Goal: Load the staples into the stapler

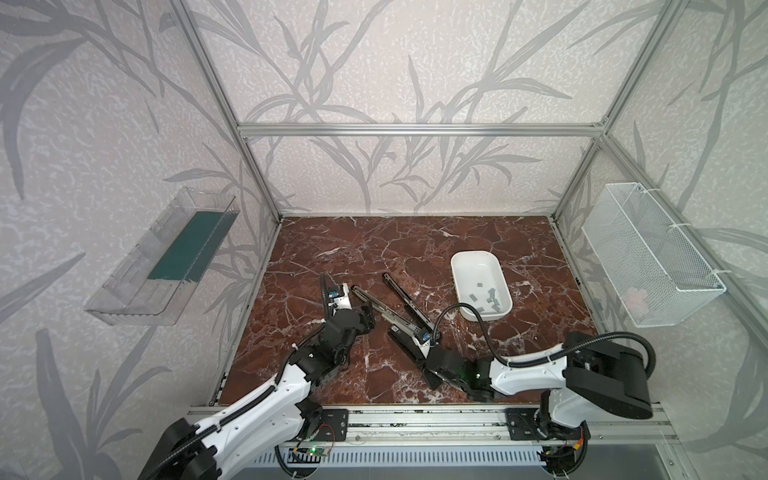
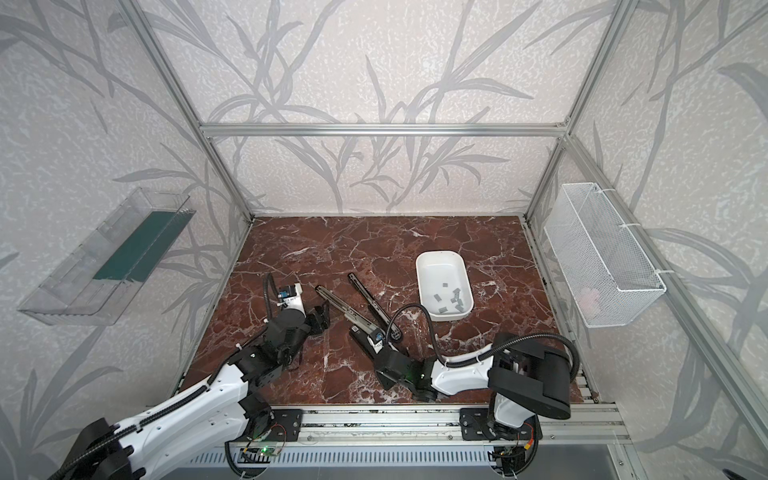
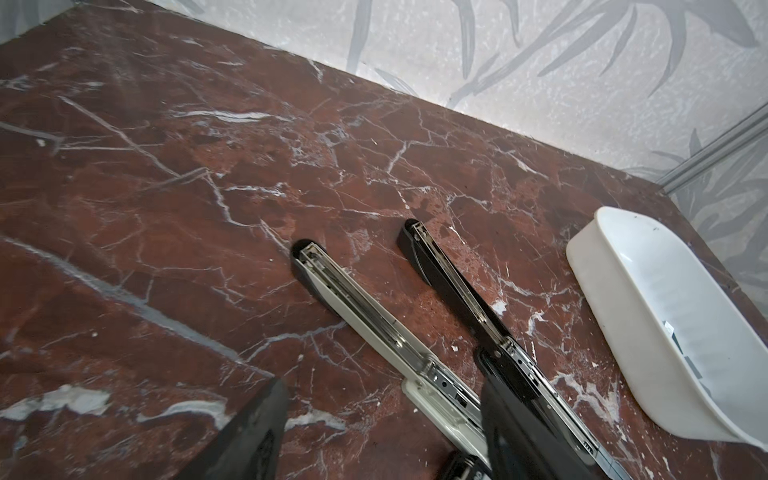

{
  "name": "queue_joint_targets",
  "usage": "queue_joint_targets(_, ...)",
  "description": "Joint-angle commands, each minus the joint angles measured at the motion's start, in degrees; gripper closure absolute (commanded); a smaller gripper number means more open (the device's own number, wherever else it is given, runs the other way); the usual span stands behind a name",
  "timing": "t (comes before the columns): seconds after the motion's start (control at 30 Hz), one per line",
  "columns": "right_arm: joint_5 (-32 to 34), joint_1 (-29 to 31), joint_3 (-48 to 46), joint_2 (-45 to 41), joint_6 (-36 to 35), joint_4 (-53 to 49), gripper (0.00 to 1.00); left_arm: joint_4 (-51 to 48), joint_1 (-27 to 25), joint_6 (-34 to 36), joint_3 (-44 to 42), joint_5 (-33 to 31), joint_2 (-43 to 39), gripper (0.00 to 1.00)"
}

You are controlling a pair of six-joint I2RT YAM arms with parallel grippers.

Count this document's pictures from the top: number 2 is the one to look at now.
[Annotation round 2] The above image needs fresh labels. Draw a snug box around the beige grey stapler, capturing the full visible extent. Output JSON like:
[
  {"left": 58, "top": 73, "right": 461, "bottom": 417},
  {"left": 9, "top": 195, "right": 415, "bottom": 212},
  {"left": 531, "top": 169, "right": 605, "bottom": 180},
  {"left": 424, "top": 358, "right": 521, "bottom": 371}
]
[{"left": 315, "top": 285, "right": 381, "bottom": 333}]

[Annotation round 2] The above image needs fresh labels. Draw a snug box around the black stapler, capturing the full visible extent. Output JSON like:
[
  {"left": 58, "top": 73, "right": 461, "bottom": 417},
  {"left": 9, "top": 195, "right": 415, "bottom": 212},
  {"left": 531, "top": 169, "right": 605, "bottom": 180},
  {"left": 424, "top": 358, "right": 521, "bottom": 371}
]
[
  {"left": 347, "top": 272, "right": 403, "bottom": 343},
  {"left": 350, "top": 325, "right": 382, "bottom": 361}
]

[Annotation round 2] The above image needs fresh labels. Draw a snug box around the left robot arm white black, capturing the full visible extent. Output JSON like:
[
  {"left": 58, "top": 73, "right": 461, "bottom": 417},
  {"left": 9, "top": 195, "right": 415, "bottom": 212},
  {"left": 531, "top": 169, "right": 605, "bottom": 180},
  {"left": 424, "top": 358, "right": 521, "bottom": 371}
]
[{"left": 52, "top": 303, "right": 330, "bottom": 479}]

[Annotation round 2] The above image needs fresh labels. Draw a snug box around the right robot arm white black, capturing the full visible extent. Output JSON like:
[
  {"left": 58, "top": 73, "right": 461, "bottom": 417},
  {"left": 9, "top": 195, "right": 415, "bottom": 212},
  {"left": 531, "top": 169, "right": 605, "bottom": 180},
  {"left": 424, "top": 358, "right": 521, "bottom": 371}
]
[{"left": 364, "top": 332, "right": 580, "bottom": 439}]

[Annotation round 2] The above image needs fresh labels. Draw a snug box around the white plastic tray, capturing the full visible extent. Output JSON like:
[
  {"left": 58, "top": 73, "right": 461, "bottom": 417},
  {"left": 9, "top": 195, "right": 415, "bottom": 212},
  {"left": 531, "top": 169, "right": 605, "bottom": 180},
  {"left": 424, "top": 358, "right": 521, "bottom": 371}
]
[{"left": 415, "top": 250, "right": 474, "bottom": 322}]

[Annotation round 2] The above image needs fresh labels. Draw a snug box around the small circuit board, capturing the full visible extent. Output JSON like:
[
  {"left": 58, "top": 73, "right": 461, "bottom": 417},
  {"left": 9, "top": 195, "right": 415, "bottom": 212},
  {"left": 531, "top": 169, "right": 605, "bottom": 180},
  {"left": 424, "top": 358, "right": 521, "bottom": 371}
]
[{"left": 240, "top": 445, "right": 284, "bottom": 464}]

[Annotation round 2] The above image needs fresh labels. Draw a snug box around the green mat in shelf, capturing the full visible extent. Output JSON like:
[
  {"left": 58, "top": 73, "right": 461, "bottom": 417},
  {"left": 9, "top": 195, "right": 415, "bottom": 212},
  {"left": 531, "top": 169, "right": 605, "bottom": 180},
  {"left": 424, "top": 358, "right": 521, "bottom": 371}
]
[{"left": 93, "top": 210, "right": 195, "bottom": 282}]

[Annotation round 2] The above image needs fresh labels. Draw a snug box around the pink object in basket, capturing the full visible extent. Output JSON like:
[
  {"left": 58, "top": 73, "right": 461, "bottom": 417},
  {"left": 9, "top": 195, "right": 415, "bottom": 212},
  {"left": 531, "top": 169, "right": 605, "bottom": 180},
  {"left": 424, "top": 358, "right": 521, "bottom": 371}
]
[{"left": 576, "top": 287, "right": 601, "bottom": 319}]

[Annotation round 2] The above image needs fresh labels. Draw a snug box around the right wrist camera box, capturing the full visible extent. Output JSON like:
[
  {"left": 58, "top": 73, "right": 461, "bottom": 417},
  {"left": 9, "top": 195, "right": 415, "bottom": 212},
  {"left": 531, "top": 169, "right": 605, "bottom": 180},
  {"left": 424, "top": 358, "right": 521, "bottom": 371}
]
[{"left": 364, "top": 328, "right": 386, "bottom": 357}]

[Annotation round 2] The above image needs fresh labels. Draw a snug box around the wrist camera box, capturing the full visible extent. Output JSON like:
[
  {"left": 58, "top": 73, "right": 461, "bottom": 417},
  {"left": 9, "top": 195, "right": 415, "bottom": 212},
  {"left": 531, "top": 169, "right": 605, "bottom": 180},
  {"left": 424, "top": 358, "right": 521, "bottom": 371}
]
[
  {"left": 364, "top": 328, "right": 386, "bottom": 357},
  {"left": 277, "top": 283, "right": 306, "bottom": 315}
]

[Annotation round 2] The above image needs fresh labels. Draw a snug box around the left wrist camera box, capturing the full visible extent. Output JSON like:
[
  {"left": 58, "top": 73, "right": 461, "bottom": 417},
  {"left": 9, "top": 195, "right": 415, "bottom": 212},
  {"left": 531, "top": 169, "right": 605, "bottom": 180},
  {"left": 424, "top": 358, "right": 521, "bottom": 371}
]
[{"left": 277, "top": 283, "right": 306, "bottom": 315}]

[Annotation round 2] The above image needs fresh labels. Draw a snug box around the left black corrugated cable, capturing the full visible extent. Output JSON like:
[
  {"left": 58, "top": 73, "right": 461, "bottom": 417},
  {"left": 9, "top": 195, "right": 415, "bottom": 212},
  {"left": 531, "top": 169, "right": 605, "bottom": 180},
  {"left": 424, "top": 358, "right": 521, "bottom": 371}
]
[{"left": 47, "top": 272, "right": 283, "bottom": 480}]

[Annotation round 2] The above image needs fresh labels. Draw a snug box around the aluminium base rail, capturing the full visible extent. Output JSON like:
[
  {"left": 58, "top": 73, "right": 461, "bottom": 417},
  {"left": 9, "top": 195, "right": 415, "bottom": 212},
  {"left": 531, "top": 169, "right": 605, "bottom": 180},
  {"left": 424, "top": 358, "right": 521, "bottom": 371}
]
[{"left": 128, "top": 403, "right": 631, "bottom": 448}]

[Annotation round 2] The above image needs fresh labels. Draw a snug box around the aluminium frame crossbar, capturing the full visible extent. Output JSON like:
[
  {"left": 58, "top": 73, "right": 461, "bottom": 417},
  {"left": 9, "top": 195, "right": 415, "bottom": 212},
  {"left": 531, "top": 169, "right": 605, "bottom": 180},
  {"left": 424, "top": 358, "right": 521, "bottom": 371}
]
[{"left": 200, "top": 123, "right": 566, "bottom": 137}]

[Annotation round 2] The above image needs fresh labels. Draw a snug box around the clear acrylic wall shelf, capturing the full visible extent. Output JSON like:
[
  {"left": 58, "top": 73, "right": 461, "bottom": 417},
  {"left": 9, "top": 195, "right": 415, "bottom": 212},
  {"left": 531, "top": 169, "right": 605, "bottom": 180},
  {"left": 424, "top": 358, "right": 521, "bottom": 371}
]
[{"left": 18, "top": 188, "right": 196, "bottom": 326}]

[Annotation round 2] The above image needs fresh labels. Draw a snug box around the white wire mesh basket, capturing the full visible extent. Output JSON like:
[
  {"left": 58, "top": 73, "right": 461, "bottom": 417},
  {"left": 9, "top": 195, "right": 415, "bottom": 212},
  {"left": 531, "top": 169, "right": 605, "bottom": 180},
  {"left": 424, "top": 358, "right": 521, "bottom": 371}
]
[{"left": 544, "top": 182, "right": 667, "bottom": 328}]

